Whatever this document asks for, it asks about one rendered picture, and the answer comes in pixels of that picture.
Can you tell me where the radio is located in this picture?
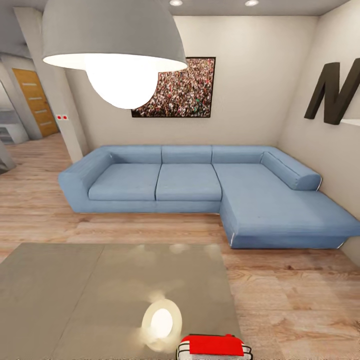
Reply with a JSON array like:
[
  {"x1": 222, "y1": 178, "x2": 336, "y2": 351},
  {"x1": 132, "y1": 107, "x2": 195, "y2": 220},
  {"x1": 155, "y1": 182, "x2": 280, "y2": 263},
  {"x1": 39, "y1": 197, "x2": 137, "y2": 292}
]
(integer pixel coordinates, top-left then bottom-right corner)
[{"x1": 175, "y1": 333, "x2": 254, "y2": 360}]

